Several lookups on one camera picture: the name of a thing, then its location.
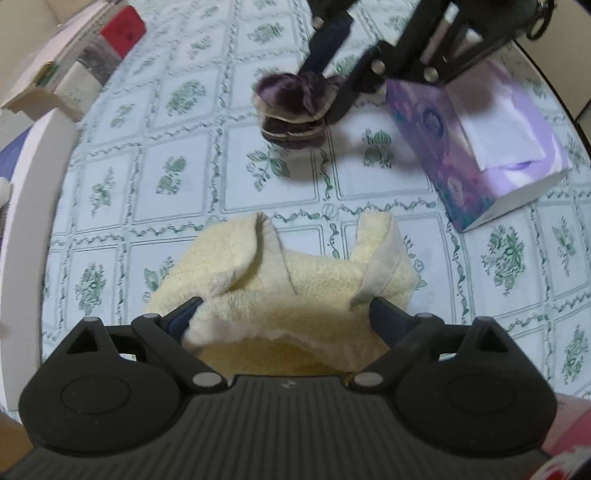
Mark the purple tissue box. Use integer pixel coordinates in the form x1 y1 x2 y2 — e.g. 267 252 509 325
385 60 571 233

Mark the pale yellow towel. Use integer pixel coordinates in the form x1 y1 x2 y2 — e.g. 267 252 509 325
145 211 419 377

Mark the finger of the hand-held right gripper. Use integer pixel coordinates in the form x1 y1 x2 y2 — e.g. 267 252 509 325
324 41 394 124
301 0 357 77

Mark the grey spine book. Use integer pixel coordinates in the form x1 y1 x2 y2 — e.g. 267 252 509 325
75 33 126 87

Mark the white spine book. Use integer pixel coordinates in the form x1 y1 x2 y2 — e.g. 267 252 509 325
54 64 101 123

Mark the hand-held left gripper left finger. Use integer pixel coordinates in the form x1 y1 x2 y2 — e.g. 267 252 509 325
46 298 228 393

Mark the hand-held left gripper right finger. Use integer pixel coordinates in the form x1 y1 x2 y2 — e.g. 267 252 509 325
348 296 527 393

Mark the small closed cardboard box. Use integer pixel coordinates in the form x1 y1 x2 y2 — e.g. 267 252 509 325
0 410 29 464

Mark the floral printed bed sheet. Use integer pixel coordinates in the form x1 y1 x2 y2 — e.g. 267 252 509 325
41 0 591 403

